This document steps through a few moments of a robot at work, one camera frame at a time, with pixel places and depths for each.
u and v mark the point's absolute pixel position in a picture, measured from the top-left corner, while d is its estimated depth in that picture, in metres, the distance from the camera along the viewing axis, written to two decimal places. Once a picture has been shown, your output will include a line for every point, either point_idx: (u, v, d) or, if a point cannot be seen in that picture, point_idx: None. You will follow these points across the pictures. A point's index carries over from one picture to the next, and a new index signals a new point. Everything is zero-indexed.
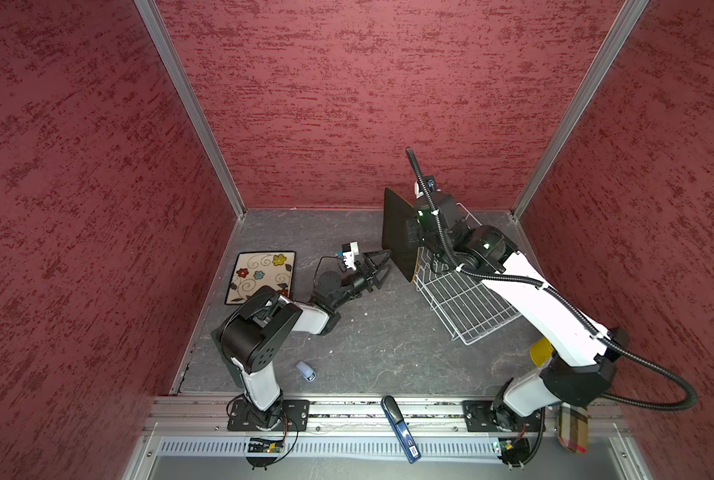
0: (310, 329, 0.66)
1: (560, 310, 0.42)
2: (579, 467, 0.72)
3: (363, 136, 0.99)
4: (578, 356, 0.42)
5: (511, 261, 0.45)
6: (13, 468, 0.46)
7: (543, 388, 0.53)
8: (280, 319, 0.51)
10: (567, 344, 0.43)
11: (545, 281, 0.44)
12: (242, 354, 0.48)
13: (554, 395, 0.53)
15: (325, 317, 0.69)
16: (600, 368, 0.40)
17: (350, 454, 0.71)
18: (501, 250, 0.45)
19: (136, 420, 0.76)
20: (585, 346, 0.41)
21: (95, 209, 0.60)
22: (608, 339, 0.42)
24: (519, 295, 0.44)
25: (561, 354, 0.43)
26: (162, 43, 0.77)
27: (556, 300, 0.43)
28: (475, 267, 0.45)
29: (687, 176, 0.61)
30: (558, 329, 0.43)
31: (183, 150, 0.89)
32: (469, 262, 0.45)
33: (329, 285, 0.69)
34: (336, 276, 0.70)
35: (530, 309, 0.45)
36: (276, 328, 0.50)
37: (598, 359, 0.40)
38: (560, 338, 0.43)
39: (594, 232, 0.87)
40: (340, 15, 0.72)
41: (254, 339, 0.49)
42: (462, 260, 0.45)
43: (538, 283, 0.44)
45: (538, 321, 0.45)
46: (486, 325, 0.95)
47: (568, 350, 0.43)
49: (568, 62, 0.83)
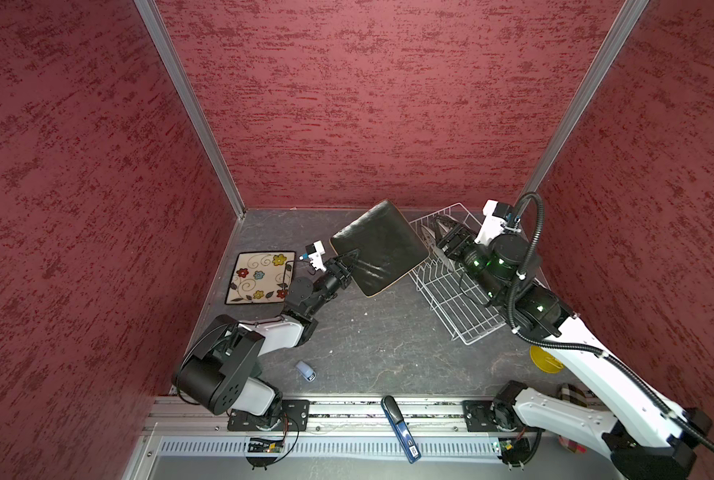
0: (286, 340, 0.62)
1: (623, 382, 0.41)
2: (579, 467, 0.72)
3: (363, 136, 0.99)
4: (649, 436, 0.40)
5: (566, 326, 0.45)
6: (13, 468, 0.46)
7: (583, 435, 0.51)
8: (239, 353, 0.46)
10: (636, 422, 0.41)
11: (605, 350, 0.44)
12: (203, 396, 0.43)
13: (591, 444, 0.50)
15: (300, 327, 0.65)
16: (674, 451, 0.37)
17: (350, 455, 0.71)
18: (556, 312, 0.46)
19: (137, 421, 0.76)
20: (656, 425, 0.39)
21: (95, 209, 0.60)
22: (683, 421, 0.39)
24: (578, 363, 0.44)
25: (635, 437, 0.44)
26: (162, 44, 0.77)
27: (618, 370, 0.42)
28: (527, 329, 0.46)
29: (687, 177, 0.61)
30: (623, 402, 0.41)
31: (183, 150, 0.89)
32: (524, 323, 0.46)
33: (301, 292, 0.65)
34: (308, 282, 0.66)
35: (593, 379, 0.44)
36: (236, 366, 0.45)
37: (672, 441, 0.38)
38: (626, 414, 0.42)
39: (595, 233, 0.86)
40: (340, 15, 0.72)
41: (217, 380, 0.44)
42: (518, 319, 0.47)
43: (597, 351, 0.43)
45: (602, 391, 0.44)
46: (486, 325, 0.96)
47: (641, 432, 0.41)
49: (568, 62, 0.83)
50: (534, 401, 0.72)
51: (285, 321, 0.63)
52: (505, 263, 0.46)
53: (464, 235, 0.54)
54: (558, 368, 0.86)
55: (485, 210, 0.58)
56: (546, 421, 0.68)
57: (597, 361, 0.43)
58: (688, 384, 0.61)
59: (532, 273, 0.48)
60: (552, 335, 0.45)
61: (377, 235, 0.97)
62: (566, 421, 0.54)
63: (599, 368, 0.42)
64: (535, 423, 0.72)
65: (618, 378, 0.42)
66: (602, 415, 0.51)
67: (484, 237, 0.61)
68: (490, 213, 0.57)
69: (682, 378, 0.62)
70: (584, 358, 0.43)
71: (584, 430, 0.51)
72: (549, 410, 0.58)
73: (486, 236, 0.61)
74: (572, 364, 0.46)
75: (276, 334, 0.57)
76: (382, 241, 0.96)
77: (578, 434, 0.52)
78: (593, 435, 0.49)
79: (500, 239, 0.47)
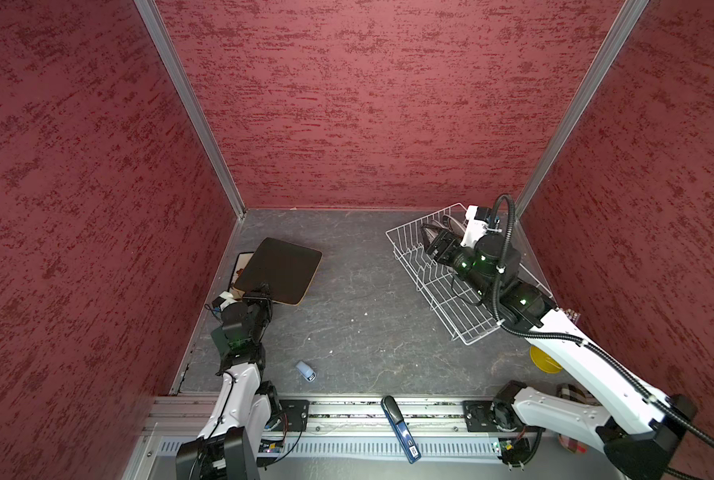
0: (251, 387, 0.57)
1: (606, 370, 0.43)
2: (580, 468, 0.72)
3: (362, 136, 0.99)
4: (635, 423, 0.40)
5: (550, 317, 0.48)
6: (14, 468, 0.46)
7: (579, 429, 0.51)
8: (227, 451, 0.42)
10: (620, 408, 0.42)
11: (585, 338, 0.46)
12: None
13: (588, 439, 0.50)
15: (252, 366, 0.60)
16: (656, 434, 0.38)
17: (351, 455, 0.71)
18: (539, 305, 0.49)
19: (136, 421, 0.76)
20: (638, 410, 0.40)
21: (95, 209, 0.60)
22: (664, 404, 0.40)
24: (559, 352, 0.47)
25: (625, 427, 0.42)
26: (162, 44, 0.77)
27: (598, 357, 0.44)
28: (512, 322, 0.49)
29: (687, 176, 0.61)
30: (606, 389, 0.43)
31: (183, 150, 0.89)
32: (508, 317, 0.49)
33: (238, 313, 0.64)
34: (242, 303, 0.66)
35: (577, 368, 0.45)
36: (240, 459, 0.42)
37: (655, 424, 0.39)
38: (612, 403, 0.43)
39: (595, 233, 0.86)
40: (340, 15, 0.72)
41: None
42: (502, 313, 0.50)
43: (578, 340, 0.45)
45: (587, 381, 0.45)
46: (486, 325, 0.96)
47: (628, 420, 0.41)
49: (568, 63, 0.83)
50: (531, 399, 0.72)
51: (230, 385, 0.55)
52: (486, 259, 0.49)
53: (451, 239, 0.58)
54: (558, 368, 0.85)
55: (468, 214, 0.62)
56: (545, 420, 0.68)
57: (579, 350, 0.45)
58: (688, 384, 0.61)
59: (513, 267, 0.49)
60: (534, 325, 0.47)
61: (268, 260, 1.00)
62: (561, 417, 0.54)
63: (582, 357, 0.44)
64: (533, 422, 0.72)
65: (599, 364, 0.43)
66: (597, 409, 0.51)
67: (469, 237, 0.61)
68: (471, 217, 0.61)
69: (682, 379, 0.62)
70: (567, 347, 0.45)
71: (579, 424, 0.51)
72: (547, 407, 0.58)
73: (470, 236, 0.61)
74: (556, 354, 0.47)
75: (243, 398, 0.52)
76: (276, 262, 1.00)
77: (574, 428, 0.52)
78: (587, 429, 0.49)
79: (482, 237, 0.51)
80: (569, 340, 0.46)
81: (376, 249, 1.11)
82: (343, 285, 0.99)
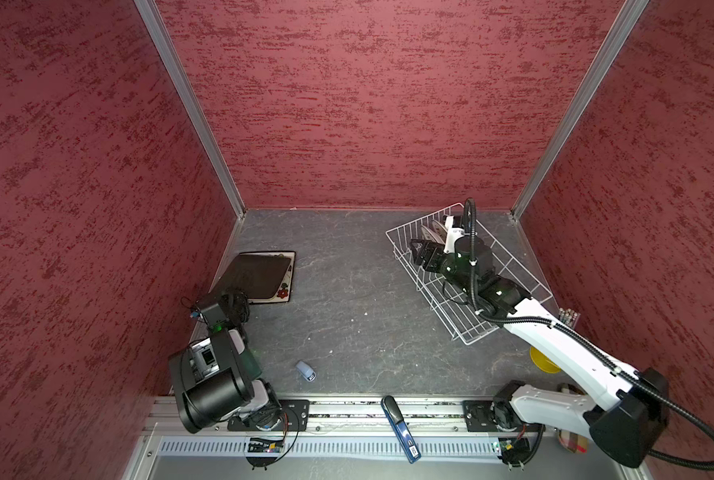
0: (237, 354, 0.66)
1: (575, 348, 0.46)
2: (581, 469, 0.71)
3: (363, 136, 0.99)
4: (605, 396, 0.42)
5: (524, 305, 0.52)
6: (13, 468, 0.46)
7: (570, 418, 0.51)
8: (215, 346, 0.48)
10: (593, 385, 0.44)
11: (555, 320, 0.50)
12: (231, 395, 0.44)
13: (579, 427, 0.50)
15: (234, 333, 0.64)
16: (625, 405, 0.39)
17: (350, 455, 0.71)
18: (514, 295, 0.54)
19: (136, 420, 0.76)
20: (605, 381, 0.42)
21: (95, 209, 0.60)
22: (626, 373, 0.42)
24: (533, 334, 0.50)
25: (601, 407, 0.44)
26: (162, 43, 0.77)
27: (568, 337, 0.47)
28: (491, 312, 0.54)
29: (687, 176, 0.61)
30: (579, 368, 0.45)
31: (183, 150, 0.89)
32: (487, 308, 0.54)
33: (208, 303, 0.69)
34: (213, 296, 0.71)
35: (552, 350, 0.48)
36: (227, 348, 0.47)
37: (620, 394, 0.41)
38: (585, 382, 0.45)
39: (595, 233, 0.86)
40: (340, 15, 0.72)
41: (230, 375, 0.46)
42: (481, 304, 0.55)
43: (548, 322, 0.49)
45: (562, 362, 0.47)
46: (485, 325, 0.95)
47: (600, 397, 0.43)
49: (568, 63, 0.83)
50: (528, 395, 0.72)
51: None
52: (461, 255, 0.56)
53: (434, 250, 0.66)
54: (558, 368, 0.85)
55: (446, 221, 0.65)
56: (542, 416, 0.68)
57: (551, 332, 0.48)
58: (688, 384, 0.61)
59: (487, 264, 0.56)
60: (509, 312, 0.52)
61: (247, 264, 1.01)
62: (553, 408, 0.55)
63: (553, 337, 0.47)
64: (531, 421, 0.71)
65: (568, 344, 0.46)
66: (585, 398, 0.51)
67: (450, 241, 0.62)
68: (449, 226, 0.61)
69: (682, 379, 0.62)
70: (540, 330, 0.49)
71: (570, 414, 0.51)
72: (540, 400, 0.59)
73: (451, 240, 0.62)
74: (532, 340, 0.51)
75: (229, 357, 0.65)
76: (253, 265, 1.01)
77: (566, 420, 0.53)
78: (577, 417, 0.49)
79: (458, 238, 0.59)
80: (542, 323, 0.49)
81: (376, 250, 1.11)
82: (343, 284, 1.00)
